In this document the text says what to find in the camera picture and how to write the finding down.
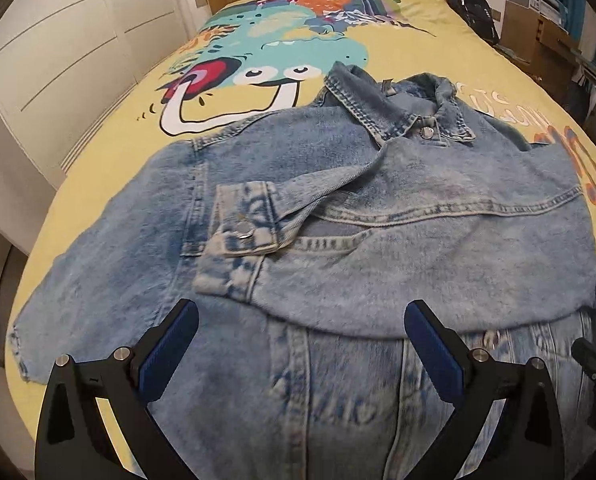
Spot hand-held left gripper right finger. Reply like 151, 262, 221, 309
404, 300, 564, 480

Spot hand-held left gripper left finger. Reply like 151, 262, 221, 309
34, 299, 200, 480

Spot yellow printed bed sheet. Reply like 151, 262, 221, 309
5, 0, 596, 480

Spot brown cardboard box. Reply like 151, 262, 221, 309
498, 0, 579, 78

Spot black backpack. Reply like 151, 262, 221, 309
448, 0, 501, 46

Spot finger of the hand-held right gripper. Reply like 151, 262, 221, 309
572, 299, 596, 441

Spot blue denim jacket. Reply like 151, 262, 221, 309
9, 62, 596, 480

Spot white wardrobe doors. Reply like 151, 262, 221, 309
0, 0, 214, 186

